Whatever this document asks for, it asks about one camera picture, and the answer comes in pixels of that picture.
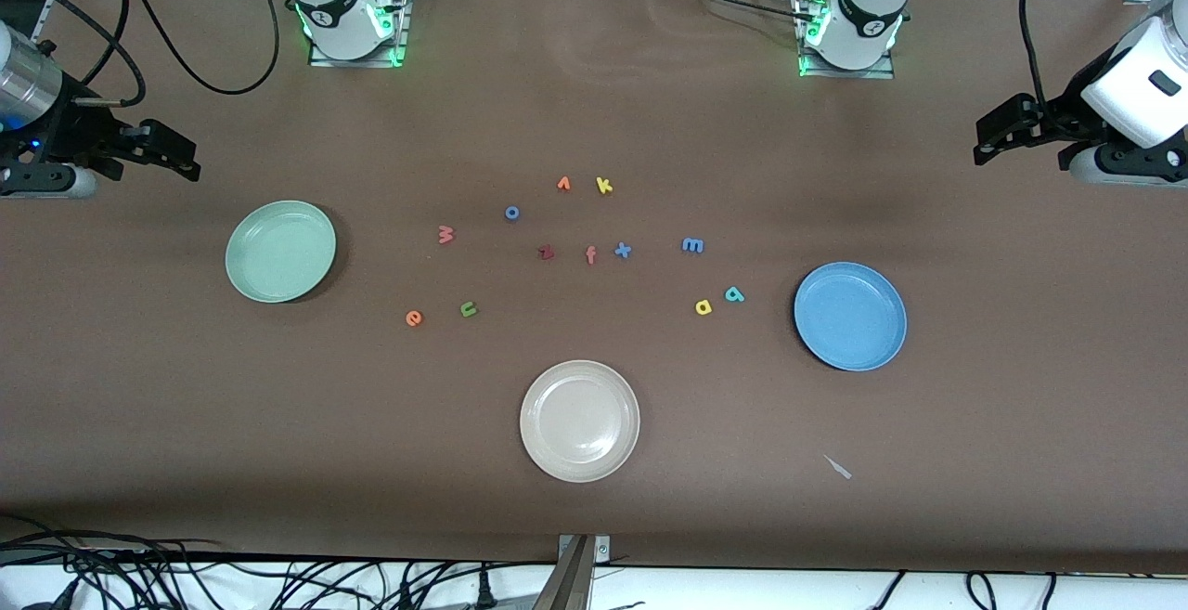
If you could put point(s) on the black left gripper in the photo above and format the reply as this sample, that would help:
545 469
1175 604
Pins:
1058 121

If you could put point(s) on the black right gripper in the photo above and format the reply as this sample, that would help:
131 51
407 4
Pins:
67 130

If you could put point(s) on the pink foam letter w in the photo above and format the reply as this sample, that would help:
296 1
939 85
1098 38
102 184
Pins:
445 235

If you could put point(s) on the teal foam letter d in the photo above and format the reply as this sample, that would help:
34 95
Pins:
737 295

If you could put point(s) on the blue foam letter m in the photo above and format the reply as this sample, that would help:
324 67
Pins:
692 245

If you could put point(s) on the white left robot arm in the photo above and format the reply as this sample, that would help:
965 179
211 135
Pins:
868 16

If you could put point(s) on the green plate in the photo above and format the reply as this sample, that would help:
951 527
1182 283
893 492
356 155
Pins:
280 252

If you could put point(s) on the blue plate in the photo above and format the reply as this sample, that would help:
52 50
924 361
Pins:
850 316

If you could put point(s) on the white paper scrap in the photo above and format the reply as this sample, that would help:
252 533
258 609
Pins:
838 468

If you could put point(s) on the blue foam letter x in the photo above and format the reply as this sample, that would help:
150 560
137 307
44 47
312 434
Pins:
623 250

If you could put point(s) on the yellow foam letter k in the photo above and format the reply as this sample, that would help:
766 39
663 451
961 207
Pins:
601 186

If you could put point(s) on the brown table cover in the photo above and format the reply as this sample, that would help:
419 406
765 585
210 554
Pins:
594 109

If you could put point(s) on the beige plate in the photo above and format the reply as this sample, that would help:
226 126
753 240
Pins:
579 421

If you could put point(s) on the aluminium profile beam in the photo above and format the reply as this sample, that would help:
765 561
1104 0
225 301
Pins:
566 582

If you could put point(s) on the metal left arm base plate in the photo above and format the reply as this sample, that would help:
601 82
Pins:
835 74

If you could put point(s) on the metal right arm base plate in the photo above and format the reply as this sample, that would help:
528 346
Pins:
402 34

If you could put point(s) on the small metal bracket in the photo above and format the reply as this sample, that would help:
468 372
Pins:
603 550

